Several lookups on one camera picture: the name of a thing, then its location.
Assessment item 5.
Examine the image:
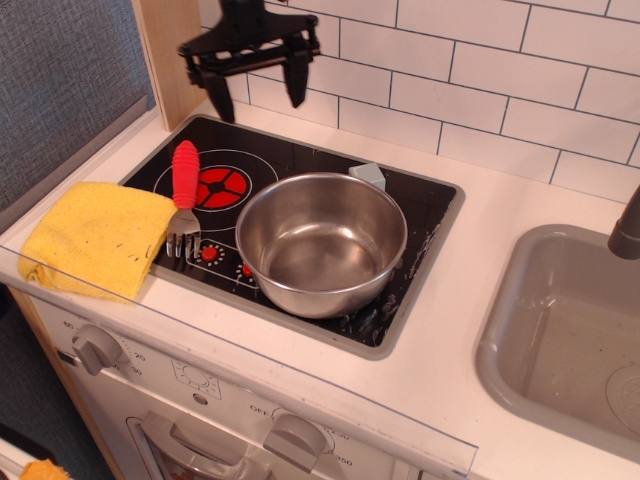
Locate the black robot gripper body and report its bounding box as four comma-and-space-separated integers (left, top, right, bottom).
178, 1, 320, 75

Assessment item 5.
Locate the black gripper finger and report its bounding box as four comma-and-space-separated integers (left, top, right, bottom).
282, 48, 309, 108
203, 72, 235, 123

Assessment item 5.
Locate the grey cube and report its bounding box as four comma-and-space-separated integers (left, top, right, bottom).
348, 163, 386, 191

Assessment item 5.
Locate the yellow cloth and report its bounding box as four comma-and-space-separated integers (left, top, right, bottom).
17, 182, 177, 303

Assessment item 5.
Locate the orange cloth on floor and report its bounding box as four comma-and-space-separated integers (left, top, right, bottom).
19, 460, 71, 480

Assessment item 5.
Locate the black toy stove top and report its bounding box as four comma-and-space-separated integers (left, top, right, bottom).
124, 116, 464, 360

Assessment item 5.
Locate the stainless steel pot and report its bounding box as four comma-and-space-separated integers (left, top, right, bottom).
235, 172, 408, 319

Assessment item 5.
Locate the left grey oven knob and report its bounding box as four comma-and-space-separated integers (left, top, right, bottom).
72, 324, 123, 376

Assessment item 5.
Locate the grey oven knob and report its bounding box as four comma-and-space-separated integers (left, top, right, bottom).
72, 324, 123, 376
263, 414, 328, 473

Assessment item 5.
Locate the right grey oven knob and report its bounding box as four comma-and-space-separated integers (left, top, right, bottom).
263, 414, 328, 473

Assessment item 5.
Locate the grey faucet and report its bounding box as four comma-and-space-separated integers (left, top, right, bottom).
608, 187, 640, 260

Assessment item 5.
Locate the grey toy sink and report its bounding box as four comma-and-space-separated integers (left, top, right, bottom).
476, 224, 639, 462

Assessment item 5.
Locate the wooden side post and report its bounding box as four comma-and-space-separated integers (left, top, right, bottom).
131, 0, 206, 131

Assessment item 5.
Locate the red handled toy fork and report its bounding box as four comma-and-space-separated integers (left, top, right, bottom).
166, 140, 201, 258

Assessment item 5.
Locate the grey oven door handle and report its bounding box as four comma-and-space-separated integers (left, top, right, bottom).
139, 412, 272, 479

